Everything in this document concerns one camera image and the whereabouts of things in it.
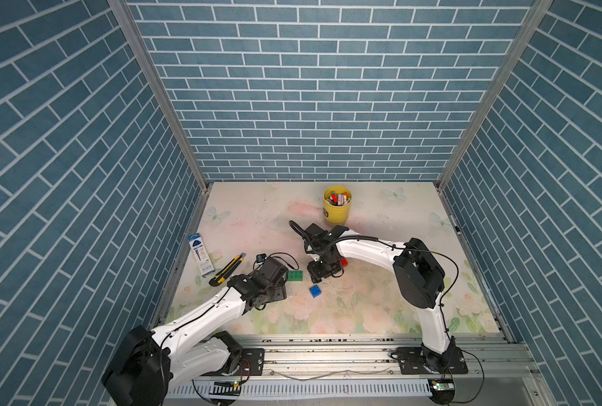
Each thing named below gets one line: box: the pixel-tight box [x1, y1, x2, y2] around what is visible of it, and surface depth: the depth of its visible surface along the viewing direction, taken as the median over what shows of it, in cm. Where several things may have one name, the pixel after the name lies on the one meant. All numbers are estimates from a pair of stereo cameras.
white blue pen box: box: [187, 232, 216, 276], surface depth 98 cm
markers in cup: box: [324, 191, 351, 207], surface depth 101 cm
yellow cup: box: [322, 185, 353, 226], surface depth 101 cm
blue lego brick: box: [309, 284, 323, 299], surface depth 88 cm
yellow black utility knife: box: [208, 252, 247, 287], surface depth 95 cm
